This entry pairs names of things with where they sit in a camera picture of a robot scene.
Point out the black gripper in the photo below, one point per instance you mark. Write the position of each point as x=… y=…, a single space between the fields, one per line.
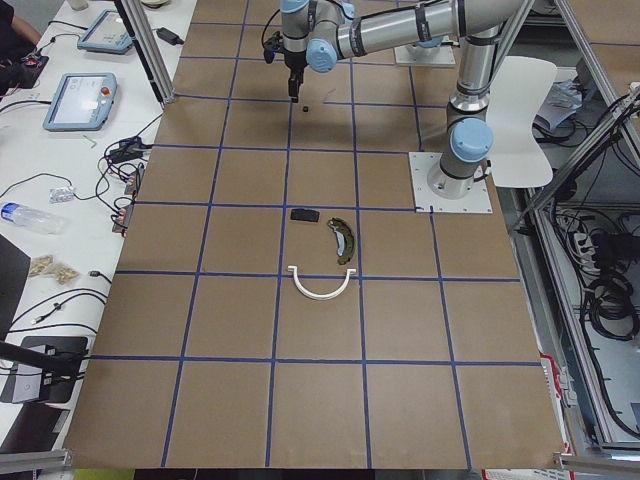
x=293 y=64

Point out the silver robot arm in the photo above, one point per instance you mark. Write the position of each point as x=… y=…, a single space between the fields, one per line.
x=475 y=35

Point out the black brake pad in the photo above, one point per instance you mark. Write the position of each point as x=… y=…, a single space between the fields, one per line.
x=304 y=215

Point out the black power adapter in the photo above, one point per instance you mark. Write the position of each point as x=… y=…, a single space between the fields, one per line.
x=169 y=36

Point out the olive brake shoe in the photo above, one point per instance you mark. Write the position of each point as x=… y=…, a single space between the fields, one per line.
x=345 y=239

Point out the far teach pendant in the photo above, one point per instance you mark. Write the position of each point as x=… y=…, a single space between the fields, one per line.
x=107 y=34

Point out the teach pendant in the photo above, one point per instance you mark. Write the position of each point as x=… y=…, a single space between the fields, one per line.
x=107 y=34
x=82 y=102

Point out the near teach pendant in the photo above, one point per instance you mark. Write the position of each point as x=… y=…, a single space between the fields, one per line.
x=82 y=102

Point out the white plastic chair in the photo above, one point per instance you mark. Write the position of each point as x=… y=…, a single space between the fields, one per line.
x=517 y=92

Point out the plastic water bottle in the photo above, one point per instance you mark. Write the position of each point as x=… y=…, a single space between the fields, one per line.
x=33 y=219

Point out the bag of wooden pieces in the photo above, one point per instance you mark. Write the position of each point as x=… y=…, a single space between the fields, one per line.
x=48 y=266

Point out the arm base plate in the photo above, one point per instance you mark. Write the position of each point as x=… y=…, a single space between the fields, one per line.
x=435 y=192
x=433 y=57

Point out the aluminium frame post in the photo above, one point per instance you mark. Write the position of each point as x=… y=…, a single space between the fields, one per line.
x=140 y=31

